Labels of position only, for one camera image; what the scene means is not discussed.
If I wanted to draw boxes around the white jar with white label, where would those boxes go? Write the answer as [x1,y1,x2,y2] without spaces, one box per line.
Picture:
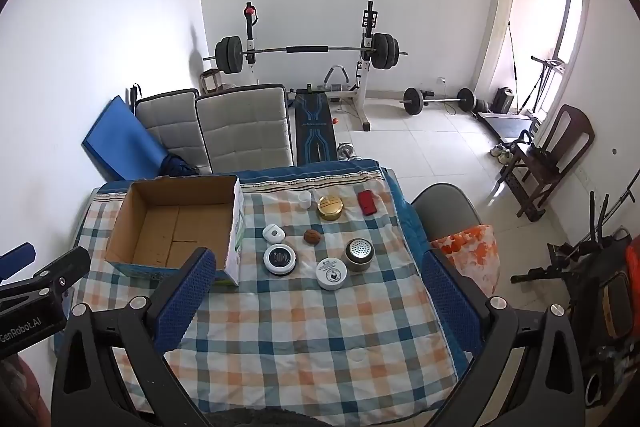
[315,257,348,291]

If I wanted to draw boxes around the person's left forearm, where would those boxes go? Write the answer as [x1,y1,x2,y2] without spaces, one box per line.
[0,354,52,427]

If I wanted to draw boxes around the black and blue weight bench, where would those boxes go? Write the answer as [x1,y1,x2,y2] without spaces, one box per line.
[292,87,338,165]

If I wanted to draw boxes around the brown paper bag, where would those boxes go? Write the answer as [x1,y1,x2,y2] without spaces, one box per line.
[200,69,226,95]

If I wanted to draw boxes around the checked blanket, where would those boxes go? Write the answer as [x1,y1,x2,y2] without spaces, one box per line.
[65,159,473,427]

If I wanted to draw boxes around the cardboard box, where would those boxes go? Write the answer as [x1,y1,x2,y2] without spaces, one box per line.
[104,174,246,286]

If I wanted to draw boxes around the white squat rack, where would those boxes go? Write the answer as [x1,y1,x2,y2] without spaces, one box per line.
[242,1,396,132]

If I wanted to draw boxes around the grey shell chair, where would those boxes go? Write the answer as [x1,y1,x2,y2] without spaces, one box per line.
[410,183,483,248]

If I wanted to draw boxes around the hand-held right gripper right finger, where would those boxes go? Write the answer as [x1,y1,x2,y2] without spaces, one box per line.
[422,248,588,427]

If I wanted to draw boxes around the white jar with black lid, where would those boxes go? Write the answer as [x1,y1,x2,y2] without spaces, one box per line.
[263,243,297,277]

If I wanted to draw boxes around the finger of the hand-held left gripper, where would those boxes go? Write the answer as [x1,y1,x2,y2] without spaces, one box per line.
[0,243,37,280]
[0,247,92,314]

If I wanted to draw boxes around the grey quilted cushion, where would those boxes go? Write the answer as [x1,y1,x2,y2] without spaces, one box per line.
[135,88,211,175]
[196,83,293,172]

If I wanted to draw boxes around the silver tin with perforated lid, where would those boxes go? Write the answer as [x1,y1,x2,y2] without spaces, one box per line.
[344,238,376,275]

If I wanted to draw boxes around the black treadmill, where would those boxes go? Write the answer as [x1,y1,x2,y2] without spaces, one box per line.
[475,112,538,142]

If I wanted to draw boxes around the black metal equipment frame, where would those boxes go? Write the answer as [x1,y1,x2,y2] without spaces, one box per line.
[510,192,633,298]

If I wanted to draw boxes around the grey exercise stand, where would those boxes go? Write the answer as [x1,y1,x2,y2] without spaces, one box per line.
[530,54,568,112]

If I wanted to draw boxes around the short barbell with black plates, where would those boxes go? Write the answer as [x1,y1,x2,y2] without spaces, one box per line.
[402,87,476,116]

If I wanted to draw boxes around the white door frame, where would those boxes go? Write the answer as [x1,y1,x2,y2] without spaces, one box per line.
[472,0,593,118]

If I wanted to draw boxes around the dark wooden chair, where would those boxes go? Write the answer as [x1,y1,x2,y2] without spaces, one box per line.
[500,104,596,223]

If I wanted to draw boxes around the round gold tin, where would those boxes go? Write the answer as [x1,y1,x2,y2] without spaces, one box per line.
[317,194,346,222]

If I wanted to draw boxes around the long barbell with black plates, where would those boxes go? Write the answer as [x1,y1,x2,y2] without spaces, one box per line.
[202,33,408,75]

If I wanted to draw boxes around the black box appliance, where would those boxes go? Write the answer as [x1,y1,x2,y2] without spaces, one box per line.
[492,87,516,114]

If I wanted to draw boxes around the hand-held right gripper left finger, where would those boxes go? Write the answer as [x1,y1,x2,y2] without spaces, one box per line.
[50,247,221,427]

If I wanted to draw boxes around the dark blue cloth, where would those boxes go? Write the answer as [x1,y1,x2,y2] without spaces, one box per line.
[161,153,201,178]

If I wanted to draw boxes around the grey exercise handle frame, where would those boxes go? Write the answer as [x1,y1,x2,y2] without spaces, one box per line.
[322,64,351,98]

